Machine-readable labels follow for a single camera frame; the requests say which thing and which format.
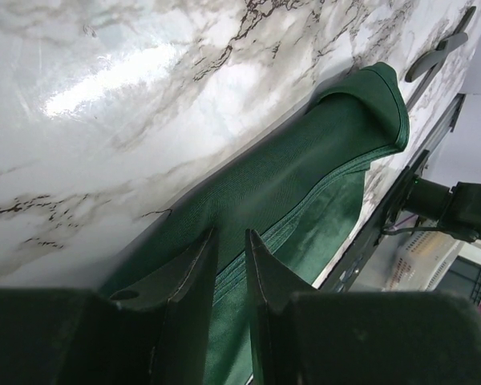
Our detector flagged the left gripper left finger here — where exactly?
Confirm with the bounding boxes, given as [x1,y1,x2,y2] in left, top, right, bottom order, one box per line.
[0,229,218,384]

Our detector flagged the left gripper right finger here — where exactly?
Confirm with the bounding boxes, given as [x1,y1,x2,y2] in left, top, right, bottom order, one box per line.
[245,229,481,384]

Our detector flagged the dark green cloth napkin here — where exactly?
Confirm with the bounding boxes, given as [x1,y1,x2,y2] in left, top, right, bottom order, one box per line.
[100,63,410,384]

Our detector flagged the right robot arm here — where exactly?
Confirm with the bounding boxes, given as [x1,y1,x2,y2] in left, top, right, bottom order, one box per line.
[403,178,481,243]

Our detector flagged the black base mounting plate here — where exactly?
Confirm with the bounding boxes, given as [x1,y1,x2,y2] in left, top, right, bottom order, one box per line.
[313,150,430,292]

